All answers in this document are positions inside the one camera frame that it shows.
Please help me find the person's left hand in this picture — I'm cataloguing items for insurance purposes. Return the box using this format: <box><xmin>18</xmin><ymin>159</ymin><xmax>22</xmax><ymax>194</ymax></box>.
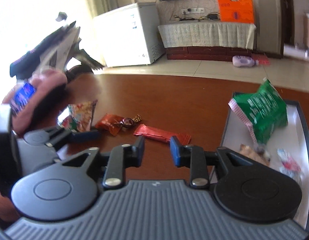
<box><xmin>2</xmin><ymin>68</ymin><xmax>67</xmax><ymax>134</ymax></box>

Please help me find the black router box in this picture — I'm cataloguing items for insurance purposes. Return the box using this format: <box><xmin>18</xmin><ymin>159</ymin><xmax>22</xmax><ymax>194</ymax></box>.
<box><xmin>206</xmin><ymin>13</ymin><xmax>219</xmax><ymax>21</ymax></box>

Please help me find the green shrimp cracker bag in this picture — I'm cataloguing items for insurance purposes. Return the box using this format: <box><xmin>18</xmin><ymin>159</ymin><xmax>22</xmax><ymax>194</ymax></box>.
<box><xmin>57</xmin><ymin>100</ymin><xmax>98</xmax><ymax>132</ymax></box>

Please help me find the white red small packet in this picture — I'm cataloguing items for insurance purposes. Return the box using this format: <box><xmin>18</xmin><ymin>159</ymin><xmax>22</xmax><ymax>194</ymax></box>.
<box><xmin>277</xmin><ymin>148</ymin><xmax>301</xmax><ymax>183</ymax></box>

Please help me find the purple detergent bottle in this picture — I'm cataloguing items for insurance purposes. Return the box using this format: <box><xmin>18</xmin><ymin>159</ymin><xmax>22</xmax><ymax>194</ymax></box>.
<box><xmin>232</xmin><ymin>56</ymin><xmax>259</xmax><ymax>68</ymax></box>

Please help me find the orange square snack packet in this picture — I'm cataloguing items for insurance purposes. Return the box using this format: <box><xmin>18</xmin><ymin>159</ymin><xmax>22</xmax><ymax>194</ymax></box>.
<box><xmin>94</xmin><ymin>114</ymin><xmax>124</xmax><ymax>136</ymax></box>

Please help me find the brown gold candy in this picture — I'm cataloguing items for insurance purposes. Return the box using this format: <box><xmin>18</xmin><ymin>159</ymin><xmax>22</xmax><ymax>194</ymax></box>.
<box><xmin>114</xmin><ymin>114</ymin><xmax>142</xmax><ymax>128</ymax></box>

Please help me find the tan crinkled snack packet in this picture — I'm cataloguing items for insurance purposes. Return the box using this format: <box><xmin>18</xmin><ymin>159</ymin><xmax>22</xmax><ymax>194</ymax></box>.
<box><xmin>239</xmin><ymin>144</ymin><xmax>271</xmax><ymax>166</ymax></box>

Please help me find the orange cardboard gift box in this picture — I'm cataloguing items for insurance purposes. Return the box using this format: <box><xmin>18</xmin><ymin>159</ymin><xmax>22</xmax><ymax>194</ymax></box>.
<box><xmin>217</xmin><ymin>0</ymin><xmax>255</xmax><ymax>24</ymax></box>

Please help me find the red snack bar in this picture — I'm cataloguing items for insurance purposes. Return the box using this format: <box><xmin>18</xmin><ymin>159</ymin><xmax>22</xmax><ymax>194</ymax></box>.
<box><xmin>133</xmin><ymin>124</ymin><xmax>191</xmax><ymax>145</ymax></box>

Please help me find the tv cabinet with lace cloth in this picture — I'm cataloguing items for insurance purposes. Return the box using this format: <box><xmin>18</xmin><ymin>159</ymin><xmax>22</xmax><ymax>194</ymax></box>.
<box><xmin>158</xmin><ymin>21</ymin><xmax>256</xmax><ymax>62</ymax></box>

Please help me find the white chest freezer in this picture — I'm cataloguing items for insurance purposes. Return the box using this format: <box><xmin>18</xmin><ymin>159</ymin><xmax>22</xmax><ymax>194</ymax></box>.
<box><xmin>80</xmin><ymin>2</ymin><xmax>165</xmax><ymax>67</ymax></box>

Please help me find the white wall power strip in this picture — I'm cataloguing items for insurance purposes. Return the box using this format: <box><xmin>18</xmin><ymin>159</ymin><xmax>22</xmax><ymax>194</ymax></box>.
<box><xmin>182</xmin><ymin>7</ymin><xmax>205</xmax><ymax>15</ymax></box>

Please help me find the dark blue cardboard box tray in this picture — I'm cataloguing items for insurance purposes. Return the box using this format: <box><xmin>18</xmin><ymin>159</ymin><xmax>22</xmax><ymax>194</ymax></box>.
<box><xmin>216</xmin><ymin>100</ymin><xmax>309</xmax><ymax>238</ymax></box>

